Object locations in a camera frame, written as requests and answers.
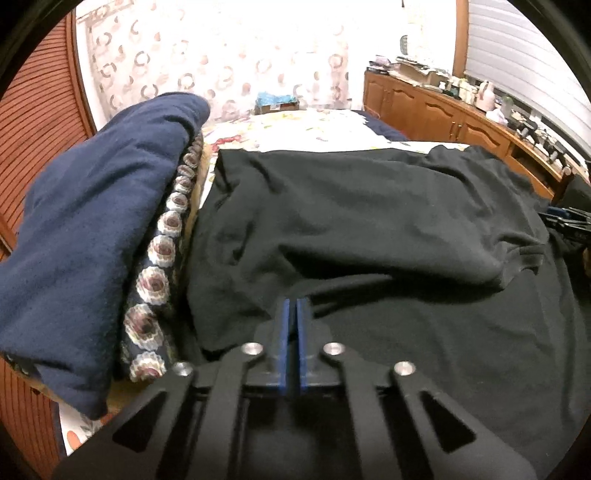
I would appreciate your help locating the circle patterned sheer curtain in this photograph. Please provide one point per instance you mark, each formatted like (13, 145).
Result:
(207, 55)

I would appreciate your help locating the translucent bottle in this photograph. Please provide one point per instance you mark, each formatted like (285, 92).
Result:
(508, 105)

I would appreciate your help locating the brown louvered wooden wardrobe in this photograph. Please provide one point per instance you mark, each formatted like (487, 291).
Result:
(41, 115)

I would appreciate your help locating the black chair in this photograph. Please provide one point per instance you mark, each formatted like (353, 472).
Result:
(577, 190)

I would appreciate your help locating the long wooden cabinet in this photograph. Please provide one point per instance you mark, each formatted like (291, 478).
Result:
(438, 110)

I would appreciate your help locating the black printed t-shirt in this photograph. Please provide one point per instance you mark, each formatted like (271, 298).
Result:
(369, 221)

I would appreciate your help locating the small round mirror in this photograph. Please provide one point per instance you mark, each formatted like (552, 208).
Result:
(405, 44)

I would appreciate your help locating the small black tripod gadget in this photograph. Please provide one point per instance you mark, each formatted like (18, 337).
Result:
(554, 151)
(528, 128)

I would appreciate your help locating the grey striped window blind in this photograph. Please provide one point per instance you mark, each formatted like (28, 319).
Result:
(517, 55)

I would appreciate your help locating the cardboard tray of clutter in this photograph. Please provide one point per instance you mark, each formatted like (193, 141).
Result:
(422, 71)

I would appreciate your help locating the pink pouch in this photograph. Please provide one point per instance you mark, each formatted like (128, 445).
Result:
(379, 62)

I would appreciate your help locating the wooden window frame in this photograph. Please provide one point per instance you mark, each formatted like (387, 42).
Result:
(460, 37)

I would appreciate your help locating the navy flower patterned cushion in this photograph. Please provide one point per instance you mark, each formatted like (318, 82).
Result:
(152, 281)

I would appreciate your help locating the pink tissue pack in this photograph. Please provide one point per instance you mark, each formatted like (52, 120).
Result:
(496, 115)

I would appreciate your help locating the cream cosmetic bottle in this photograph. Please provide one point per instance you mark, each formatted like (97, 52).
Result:
(468, 91)

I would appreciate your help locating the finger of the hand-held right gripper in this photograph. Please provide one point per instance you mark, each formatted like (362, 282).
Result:
(572, 230)
(561, 213)

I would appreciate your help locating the pink bottle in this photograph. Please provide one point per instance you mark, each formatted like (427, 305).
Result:
(485, 94)

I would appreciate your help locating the floral quilt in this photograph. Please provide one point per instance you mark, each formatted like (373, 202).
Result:
(300, 129)

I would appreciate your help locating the navy fleece blanket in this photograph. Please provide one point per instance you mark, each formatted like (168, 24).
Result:
(92, 230)

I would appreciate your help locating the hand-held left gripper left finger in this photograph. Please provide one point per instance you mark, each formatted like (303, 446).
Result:
(286, 341)

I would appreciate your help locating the blue plastic bag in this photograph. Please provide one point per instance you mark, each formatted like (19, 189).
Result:
(276, 98)

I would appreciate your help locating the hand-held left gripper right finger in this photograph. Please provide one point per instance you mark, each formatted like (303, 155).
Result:
(304, 346)

